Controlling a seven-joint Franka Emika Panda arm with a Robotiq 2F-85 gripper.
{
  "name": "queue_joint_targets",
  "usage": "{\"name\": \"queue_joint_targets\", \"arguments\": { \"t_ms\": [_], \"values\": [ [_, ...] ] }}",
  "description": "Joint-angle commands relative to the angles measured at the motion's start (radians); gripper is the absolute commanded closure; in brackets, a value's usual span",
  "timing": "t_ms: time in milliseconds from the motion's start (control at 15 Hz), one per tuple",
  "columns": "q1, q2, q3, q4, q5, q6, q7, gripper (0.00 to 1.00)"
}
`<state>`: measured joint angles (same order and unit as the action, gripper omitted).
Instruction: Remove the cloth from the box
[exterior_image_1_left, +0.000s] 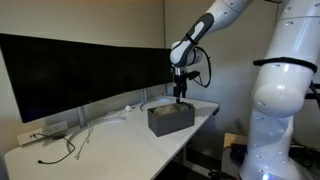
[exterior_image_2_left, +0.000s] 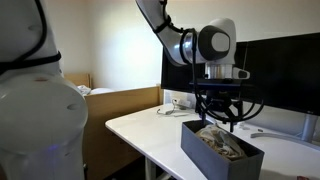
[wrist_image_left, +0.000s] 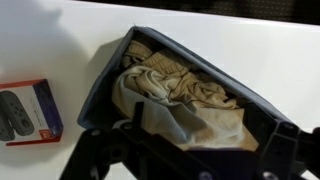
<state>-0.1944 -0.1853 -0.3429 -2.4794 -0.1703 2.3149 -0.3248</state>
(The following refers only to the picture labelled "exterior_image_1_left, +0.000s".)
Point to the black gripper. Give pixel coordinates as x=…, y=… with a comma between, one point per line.
x=180, y=82

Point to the tan cloth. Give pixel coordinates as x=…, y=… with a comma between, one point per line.
x=168, y=110

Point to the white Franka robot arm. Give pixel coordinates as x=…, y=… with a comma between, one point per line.
x=283, y=93

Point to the dark grey box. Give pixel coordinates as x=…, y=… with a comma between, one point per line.
x=173, y=123

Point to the wooden box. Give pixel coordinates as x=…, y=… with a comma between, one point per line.
x=235, y=138

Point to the black floor box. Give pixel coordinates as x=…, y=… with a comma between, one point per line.
x=238, y=153

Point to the silver stand of smaller monitor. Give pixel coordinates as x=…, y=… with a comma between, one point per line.
x=144, y=96

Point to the small white round object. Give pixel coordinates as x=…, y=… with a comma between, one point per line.
x=128, y=109

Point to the white table leg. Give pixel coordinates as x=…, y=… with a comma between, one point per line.
x=184, y=155

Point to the large black monitor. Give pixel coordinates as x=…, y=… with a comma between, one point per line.
x=56, y=76

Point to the white power strip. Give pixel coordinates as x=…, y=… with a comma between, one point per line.
x=40, y=133

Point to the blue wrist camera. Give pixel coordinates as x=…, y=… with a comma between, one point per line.
x=193, y=74

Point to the black stereo camera on stand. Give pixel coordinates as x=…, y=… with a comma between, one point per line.
x=260, y=62

